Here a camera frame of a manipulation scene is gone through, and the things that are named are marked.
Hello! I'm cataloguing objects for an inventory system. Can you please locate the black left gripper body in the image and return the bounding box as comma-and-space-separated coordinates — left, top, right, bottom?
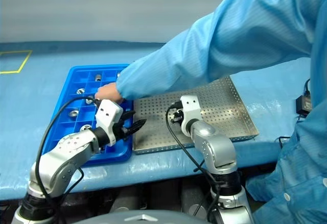
112, 110, 131, 142

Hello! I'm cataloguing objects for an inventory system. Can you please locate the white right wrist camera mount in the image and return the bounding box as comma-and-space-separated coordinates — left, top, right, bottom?
180, 95, 201, 125

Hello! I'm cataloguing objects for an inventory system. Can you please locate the small black box device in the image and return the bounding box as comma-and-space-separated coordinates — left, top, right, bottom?
295, 95, 313, 114

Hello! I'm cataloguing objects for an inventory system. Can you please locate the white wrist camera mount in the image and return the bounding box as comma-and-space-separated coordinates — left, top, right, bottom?
95, 98, 124, 147
180, 95, 201, 125

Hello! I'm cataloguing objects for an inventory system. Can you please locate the person's bare hand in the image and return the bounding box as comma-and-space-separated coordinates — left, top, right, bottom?
95, 82, 124, 105

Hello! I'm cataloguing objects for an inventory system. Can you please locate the grey robot torso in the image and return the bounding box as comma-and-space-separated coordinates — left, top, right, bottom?
84, 210, 202, 224

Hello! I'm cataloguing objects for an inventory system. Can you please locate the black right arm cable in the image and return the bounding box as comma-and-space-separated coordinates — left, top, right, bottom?
165, 101, 223, 222

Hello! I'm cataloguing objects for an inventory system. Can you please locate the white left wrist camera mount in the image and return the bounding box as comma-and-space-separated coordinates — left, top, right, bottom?
95, 98, 124, 147

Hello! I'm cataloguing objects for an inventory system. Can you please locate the blue plastic table cover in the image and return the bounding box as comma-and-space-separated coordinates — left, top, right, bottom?
0, 41, 327, 201

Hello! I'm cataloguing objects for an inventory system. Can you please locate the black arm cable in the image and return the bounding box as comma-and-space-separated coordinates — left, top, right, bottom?
35, 95, 103, 224
165, 101, 223, 222

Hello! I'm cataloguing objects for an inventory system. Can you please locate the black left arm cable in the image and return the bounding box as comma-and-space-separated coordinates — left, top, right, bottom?
35, 95, 103, 224

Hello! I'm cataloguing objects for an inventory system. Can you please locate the person in blue coat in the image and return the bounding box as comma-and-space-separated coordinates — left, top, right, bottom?
204, 0, 327, 224

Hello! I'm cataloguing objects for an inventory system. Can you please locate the thin black device cable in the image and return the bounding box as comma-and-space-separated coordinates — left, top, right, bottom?
275, 78, 312, 150

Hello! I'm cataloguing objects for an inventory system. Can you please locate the blue plastic compartment tray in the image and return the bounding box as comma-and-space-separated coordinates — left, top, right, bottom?
40, 64, 134, 168

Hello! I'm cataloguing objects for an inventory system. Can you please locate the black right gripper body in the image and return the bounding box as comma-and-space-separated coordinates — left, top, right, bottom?
171, 101, 184, 125

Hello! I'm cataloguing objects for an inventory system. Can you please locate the perforated steel tray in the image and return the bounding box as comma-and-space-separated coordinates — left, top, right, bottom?
132, 76, 260, 155

